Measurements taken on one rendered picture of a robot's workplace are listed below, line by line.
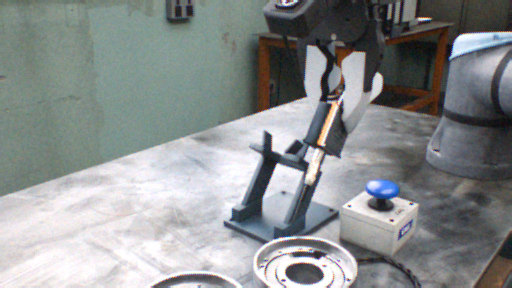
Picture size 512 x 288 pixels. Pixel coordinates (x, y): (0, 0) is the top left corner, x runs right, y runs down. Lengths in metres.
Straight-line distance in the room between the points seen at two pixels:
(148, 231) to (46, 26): 1.51
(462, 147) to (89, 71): 1.66
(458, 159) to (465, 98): 0.10
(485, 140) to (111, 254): 0.60
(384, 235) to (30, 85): 1.68
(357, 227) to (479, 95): 0.34
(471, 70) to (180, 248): 0.53
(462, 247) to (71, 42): 1.77
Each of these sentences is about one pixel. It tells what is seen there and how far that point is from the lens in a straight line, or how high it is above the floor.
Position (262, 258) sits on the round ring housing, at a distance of 0.52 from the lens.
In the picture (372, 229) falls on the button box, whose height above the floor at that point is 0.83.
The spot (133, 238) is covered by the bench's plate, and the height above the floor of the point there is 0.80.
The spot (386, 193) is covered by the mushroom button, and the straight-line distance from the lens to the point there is 0.59.
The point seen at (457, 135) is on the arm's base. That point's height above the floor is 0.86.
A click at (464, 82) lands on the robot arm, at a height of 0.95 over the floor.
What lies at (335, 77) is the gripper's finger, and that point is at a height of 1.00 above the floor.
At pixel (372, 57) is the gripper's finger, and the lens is 0.49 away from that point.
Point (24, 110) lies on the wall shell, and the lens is 2.07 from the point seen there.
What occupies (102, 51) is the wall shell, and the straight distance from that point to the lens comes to 2.20.
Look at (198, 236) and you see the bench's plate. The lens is 0.62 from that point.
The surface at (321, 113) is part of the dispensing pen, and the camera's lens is 0.51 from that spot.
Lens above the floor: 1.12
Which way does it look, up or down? 20 degrees down
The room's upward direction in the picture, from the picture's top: 1 degrees clockwise
